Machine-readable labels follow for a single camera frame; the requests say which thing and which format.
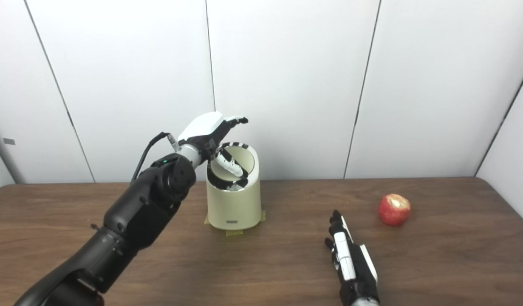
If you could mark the red apple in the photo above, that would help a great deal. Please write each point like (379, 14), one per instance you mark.
(394, 210)

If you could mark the small gray wall sticker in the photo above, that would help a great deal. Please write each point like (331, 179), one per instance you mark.
(9, 141)

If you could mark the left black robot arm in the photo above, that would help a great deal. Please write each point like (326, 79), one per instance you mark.
(138, 212)

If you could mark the cream-colored bin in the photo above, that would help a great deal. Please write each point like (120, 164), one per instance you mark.
(233, 206)

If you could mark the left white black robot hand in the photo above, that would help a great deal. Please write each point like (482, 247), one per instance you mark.
(202, 127)

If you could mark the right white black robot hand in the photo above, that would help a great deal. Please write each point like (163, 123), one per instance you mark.
(350, 272)

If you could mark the cream round bin lid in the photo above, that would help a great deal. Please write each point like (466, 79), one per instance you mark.
(244, 159)

